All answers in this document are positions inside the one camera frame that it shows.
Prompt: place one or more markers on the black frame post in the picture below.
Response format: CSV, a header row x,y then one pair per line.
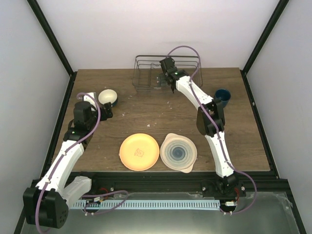
x,y
280,7
34,5

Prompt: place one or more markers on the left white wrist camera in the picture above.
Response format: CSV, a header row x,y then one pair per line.
x,y
89,97

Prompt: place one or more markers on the orange plastic plate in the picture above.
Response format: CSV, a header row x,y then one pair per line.
x,y
139,152

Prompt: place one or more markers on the left black frame post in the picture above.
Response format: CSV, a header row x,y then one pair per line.
x,y
34,5

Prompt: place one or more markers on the clear plastic lidded bowl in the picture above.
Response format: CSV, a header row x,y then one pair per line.
x,y
178,153

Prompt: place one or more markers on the dark blue mug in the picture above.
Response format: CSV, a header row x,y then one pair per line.
x,y
224,95

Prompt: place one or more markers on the cream and teal bowl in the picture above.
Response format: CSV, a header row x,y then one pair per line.
x,y
108,95

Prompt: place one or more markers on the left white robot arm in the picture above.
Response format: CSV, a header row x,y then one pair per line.
x,y
47,204

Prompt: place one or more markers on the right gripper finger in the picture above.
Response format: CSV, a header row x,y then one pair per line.
x,y
161,80
173,86

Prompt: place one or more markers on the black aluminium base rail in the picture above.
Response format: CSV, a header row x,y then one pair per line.
x,y
143,182

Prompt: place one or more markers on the right black frame post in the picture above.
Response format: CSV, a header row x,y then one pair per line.
x,y
280,7

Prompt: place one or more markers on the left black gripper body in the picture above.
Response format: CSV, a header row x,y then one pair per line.
x,y
104,116

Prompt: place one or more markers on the black wire dish rack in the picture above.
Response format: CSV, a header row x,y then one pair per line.
x,y
147,68

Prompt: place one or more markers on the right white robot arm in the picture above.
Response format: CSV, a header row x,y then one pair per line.
x,y
210,121

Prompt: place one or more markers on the light blue slotted cable duct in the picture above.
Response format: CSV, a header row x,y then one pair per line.
x,y
151,205

